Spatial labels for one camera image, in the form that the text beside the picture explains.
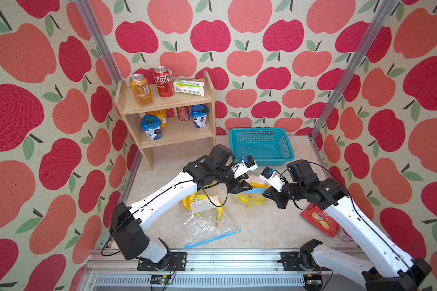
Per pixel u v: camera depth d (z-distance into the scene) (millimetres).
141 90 673
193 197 843
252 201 783
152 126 838
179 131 968
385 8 693
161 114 903
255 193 710
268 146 1151
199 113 901
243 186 627
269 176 614
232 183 627
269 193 661
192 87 766
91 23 731
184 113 941
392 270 375
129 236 396
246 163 598
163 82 714
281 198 612
